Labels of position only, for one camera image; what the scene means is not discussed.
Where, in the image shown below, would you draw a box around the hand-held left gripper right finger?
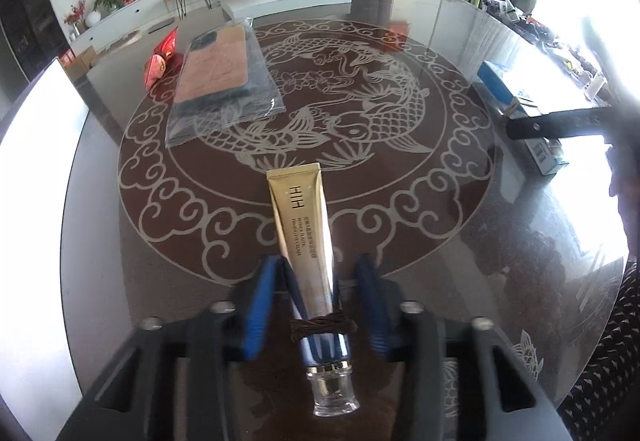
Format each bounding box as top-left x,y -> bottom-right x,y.
352,253 -> 576,441

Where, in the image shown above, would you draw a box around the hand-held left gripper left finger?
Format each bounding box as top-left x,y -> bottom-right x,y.
57,255 -> 286,441

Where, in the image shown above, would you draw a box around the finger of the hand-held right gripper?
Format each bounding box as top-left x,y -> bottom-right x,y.
506,107 -> 613,141

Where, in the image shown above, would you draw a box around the blue carton box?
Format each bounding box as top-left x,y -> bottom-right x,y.
475,61 -> 571,177

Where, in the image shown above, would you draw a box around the brown cord hair tie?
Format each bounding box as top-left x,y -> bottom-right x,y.
289,313 -> 357,339

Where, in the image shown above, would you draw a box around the gold cream tube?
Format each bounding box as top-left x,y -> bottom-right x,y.
265,162 -> 362,418

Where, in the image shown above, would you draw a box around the clutter of small items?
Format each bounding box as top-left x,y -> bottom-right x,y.
480,0 -> 608,92

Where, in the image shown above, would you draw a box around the person's patterned dark clothing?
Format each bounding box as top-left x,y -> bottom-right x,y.
557,261 -> 640,441

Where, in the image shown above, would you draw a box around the phone case in plastic bag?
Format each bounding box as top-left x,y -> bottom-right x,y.
166,18 -> 287,149

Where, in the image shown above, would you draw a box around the white panel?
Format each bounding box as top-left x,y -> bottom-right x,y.
0,57 -> 91,422

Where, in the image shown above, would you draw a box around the red packet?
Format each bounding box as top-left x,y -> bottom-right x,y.
142,28 -> 182,92

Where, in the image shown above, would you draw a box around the orange boxes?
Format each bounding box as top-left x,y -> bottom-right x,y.
57,46 -> 98,82

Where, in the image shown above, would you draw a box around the white television cabinet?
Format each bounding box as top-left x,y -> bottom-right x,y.
67,0 -> 281,54

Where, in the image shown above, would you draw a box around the red flowers in vase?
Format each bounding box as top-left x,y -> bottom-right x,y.
64,0 -> 88,34

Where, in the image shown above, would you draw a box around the dark display cabinet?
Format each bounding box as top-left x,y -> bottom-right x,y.
0,0 -> 71,87

